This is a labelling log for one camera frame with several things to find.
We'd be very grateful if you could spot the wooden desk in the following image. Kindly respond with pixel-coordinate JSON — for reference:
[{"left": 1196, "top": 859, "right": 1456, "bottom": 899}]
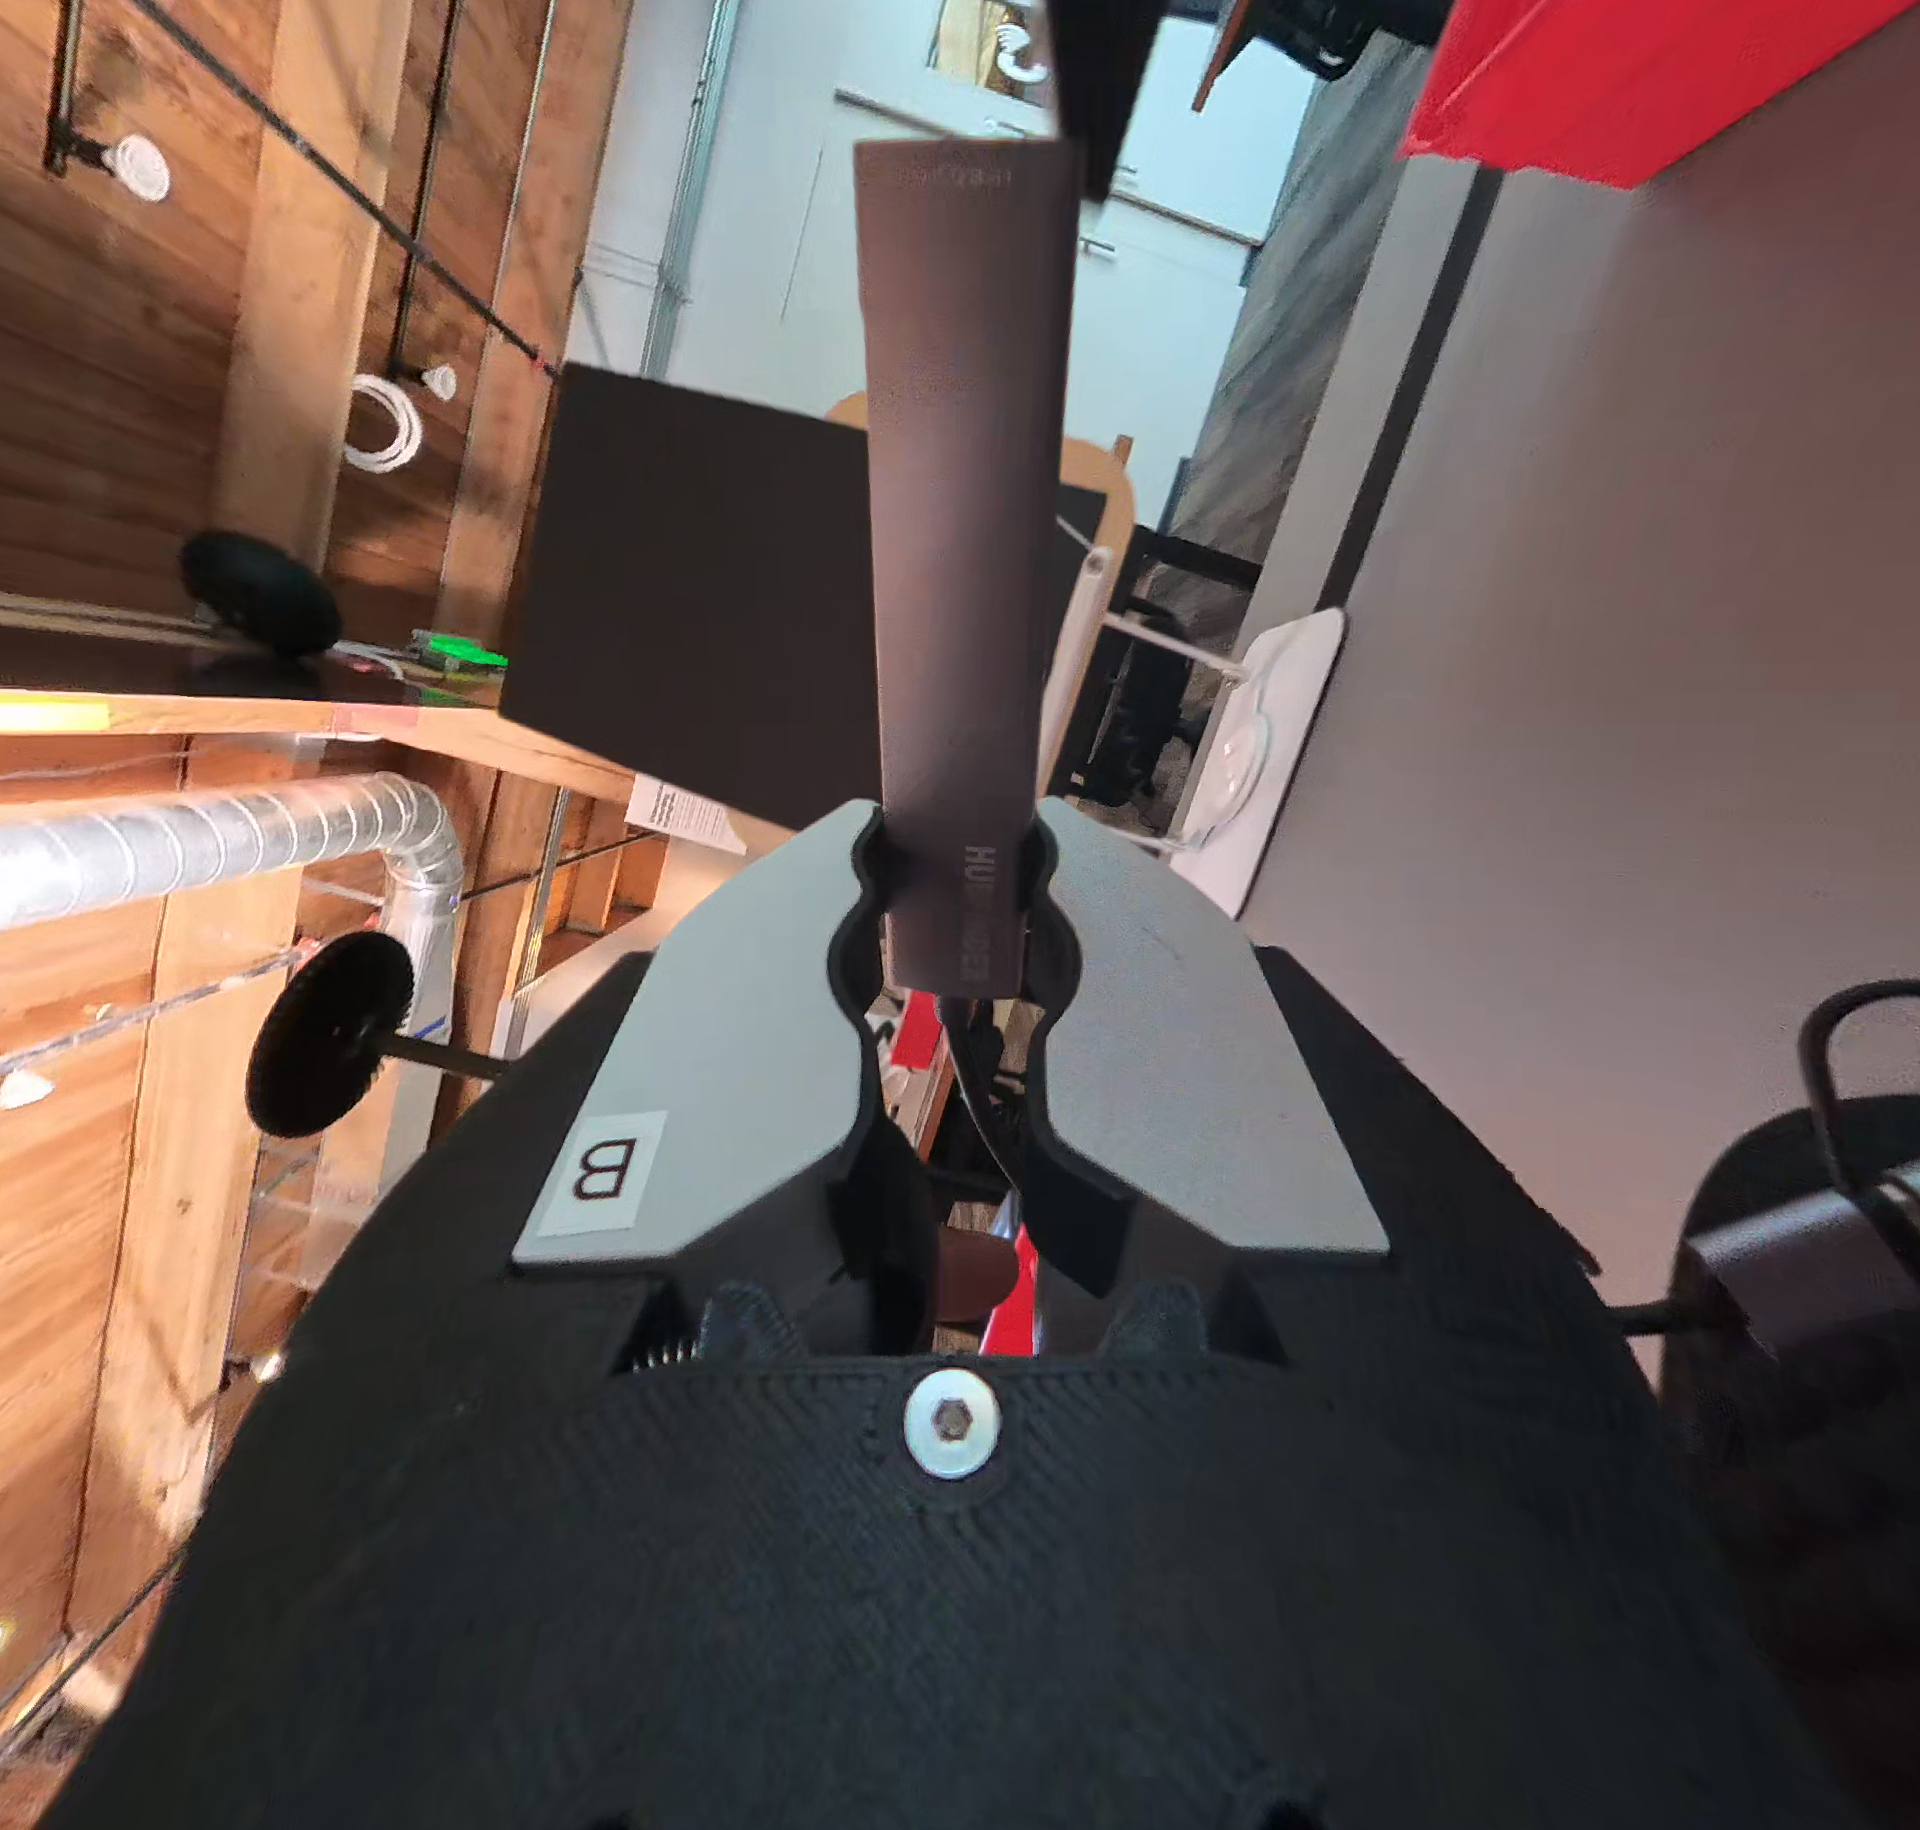
[{"left": 1193, "top": 0, "right": 1360, "bottom": 113}]

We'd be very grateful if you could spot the dark pointed object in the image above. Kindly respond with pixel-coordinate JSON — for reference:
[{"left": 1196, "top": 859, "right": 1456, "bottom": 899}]
[{"left": 1038, "top": 0, "right": 1202, "bottom": 208}]

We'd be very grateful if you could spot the silver air duct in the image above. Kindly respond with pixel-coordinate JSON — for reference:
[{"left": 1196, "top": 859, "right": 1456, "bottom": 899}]
[{"left": 0, "top": 771, "right": 469, "bottom": 1065}]

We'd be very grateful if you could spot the black board with wooden frame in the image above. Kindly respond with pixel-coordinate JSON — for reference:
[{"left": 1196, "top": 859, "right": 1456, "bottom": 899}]
[{"left": 497, "top": 364, "right": 1142, "bottom": 832}]

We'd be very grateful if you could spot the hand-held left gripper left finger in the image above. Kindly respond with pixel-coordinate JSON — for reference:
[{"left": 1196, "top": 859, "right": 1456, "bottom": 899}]
[{"left": 510, "top": 796, "right": 888, "bottom": 1278}]

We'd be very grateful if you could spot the white paper sign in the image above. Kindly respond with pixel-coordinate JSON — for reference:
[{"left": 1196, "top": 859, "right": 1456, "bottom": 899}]
[{"left": 623, "top": 771, "right": 751, "bottom": 860}]

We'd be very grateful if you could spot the person's left hand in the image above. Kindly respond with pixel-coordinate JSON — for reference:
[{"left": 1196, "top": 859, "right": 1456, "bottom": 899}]
[{"left": 938, "top": 1231, "right": 1015, "bottom": 1322}]

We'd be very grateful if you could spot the red plastic bin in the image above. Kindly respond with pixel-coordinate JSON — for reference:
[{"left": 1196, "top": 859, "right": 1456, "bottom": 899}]
[{"left": 1402, "top": 0, "right": 1920, "bottom": 193}]

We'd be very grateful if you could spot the white coiled cable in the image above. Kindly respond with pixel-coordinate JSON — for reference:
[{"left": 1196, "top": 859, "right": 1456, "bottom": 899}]
[{"left": 342, "top": 372, "right": 427, "bottom": 476}]

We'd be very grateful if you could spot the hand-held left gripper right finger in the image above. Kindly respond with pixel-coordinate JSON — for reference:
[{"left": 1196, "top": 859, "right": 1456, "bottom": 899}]
[{"left": 1020, "top": 796, "right": 1396, "bottom": 1300}]

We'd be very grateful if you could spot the grey usb hub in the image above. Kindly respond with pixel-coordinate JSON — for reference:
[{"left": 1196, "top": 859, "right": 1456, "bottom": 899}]
[{"left": 852, "top": 135, "right": 1085, "bottom": 995}]

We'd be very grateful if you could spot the white stand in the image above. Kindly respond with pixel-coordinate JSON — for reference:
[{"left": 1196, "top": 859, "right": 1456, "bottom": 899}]
[{"left": 1035, "top": 518, "right": 1346, "bottom": 921}]

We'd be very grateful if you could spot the black ceiling dome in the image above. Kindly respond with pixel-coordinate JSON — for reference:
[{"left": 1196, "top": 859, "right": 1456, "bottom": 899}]
[{"left": 178, "top": 527, "right": 346, "bottom": 655}]

